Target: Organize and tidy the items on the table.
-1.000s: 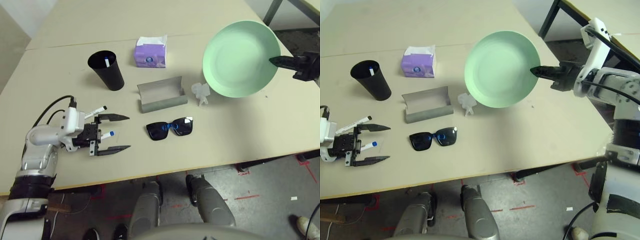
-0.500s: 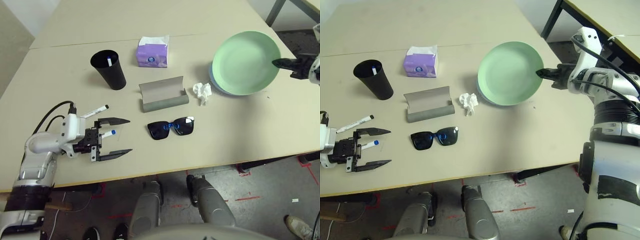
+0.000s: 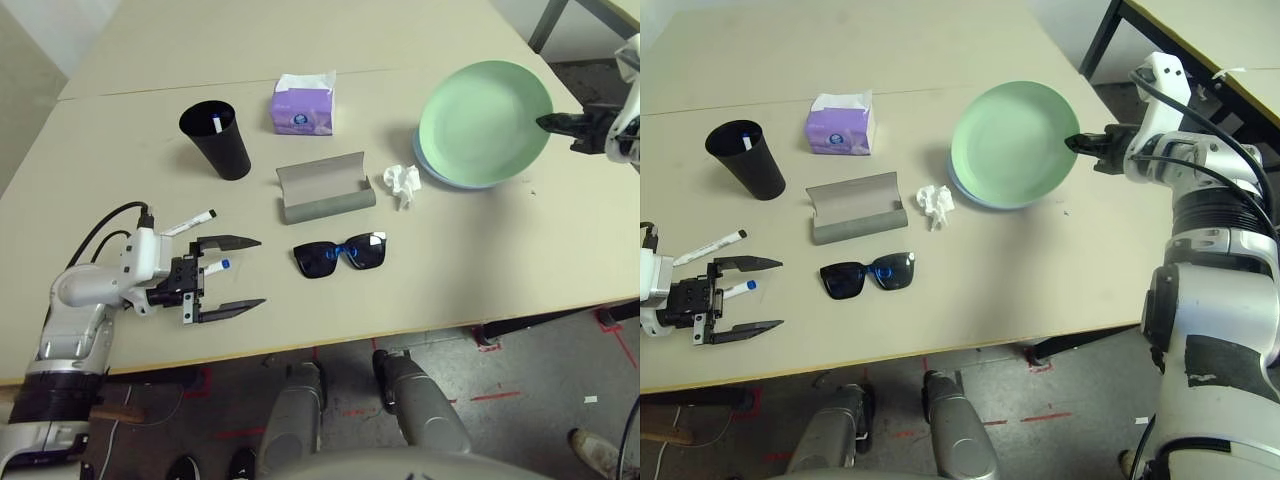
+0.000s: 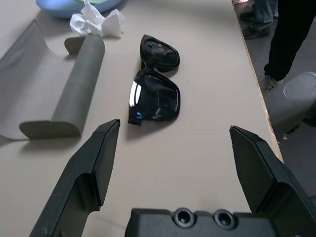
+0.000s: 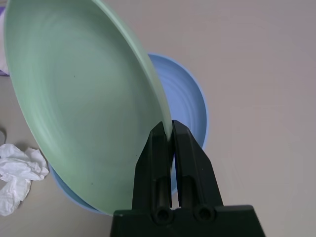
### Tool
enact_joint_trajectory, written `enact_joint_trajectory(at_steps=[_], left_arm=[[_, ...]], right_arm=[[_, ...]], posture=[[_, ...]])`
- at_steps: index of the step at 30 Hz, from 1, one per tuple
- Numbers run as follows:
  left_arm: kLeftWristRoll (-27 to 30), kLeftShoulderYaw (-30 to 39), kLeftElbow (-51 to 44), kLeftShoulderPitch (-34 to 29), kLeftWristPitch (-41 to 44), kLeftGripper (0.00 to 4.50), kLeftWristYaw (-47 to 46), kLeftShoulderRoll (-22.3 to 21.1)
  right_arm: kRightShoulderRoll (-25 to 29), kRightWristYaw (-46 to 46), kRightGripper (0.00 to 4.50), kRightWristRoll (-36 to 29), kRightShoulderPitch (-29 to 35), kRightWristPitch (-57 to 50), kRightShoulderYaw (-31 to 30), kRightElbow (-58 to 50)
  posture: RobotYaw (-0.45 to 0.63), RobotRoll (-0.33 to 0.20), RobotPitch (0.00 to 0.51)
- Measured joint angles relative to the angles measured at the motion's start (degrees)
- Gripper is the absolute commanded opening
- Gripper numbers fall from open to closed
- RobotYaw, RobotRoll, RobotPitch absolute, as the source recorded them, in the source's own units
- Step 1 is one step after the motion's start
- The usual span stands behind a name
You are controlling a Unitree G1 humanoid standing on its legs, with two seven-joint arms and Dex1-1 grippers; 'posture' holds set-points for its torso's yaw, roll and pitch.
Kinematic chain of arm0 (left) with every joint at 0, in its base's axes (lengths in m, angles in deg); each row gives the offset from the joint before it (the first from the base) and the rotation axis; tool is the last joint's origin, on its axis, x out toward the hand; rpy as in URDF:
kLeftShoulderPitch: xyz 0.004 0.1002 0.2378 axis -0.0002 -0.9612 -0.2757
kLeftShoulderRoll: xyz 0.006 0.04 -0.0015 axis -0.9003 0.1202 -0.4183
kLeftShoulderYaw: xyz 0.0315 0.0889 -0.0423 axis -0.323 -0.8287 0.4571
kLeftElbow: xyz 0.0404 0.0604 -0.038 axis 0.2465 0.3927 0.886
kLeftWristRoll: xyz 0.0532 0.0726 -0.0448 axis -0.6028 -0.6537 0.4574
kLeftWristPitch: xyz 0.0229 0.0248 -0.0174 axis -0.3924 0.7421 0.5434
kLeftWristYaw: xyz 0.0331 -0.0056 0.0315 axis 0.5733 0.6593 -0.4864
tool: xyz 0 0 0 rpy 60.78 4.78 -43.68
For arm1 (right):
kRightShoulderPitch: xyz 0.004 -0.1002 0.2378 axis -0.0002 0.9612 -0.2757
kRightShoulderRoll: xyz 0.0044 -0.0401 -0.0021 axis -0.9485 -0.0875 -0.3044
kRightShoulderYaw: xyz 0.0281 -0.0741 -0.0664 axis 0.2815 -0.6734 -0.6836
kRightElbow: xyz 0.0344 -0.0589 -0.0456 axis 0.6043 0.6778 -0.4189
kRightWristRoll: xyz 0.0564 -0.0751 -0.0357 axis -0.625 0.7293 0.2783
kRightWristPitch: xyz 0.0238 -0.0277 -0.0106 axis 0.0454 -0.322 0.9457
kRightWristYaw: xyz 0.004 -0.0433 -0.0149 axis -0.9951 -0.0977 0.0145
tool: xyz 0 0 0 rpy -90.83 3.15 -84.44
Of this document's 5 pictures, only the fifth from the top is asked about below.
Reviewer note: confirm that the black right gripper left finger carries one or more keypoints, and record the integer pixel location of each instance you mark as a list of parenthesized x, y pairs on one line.
[(153, 168)]

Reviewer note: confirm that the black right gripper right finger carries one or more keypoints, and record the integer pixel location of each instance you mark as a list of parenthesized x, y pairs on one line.
[(195, 168)]

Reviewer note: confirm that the light green plate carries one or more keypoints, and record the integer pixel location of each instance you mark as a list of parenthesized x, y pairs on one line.
[(81, 98)]

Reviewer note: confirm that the white tissue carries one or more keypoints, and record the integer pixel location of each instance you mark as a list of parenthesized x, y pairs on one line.
[(17, 172)]

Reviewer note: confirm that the light blue plate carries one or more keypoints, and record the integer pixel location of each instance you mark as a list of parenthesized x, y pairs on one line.
[(182, 98)]

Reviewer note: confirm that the purple tissue pack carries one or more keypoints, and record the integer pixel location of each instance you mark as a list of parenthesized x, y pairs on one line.
[(2, 37)]

